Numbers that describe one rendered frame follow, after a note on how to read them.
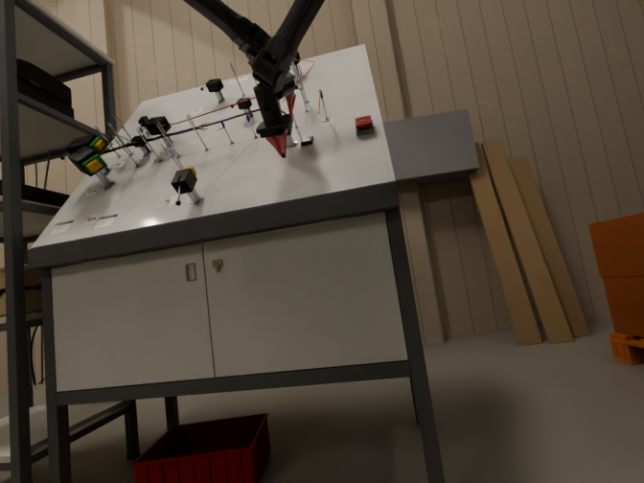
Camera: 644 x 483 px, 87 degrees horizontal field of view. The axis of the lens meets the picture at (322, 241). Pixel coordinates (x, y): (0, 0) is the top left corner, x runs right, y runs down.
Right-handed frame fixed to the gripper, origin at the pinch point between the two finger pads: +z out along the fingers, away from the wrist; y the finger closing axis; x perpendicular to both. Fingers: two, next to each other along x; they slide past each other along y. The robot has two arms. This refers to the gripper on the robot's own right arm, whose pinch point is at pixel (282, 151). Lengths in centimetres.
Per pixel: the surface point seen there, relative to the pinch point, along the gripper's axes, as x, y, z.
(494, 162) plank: -178, -118, 109
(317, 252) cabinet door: 25.3, -9.8, 20.3
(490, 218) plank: -137, -105, 134
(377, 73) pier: -241, -29, 37
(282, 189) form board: 12.0, -0.6, 6.3
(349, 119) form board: -20.1, -19.8, 0.2
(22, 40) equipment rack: -56, 117, -45
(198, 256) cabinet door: 24.7, 26.7, 18.2
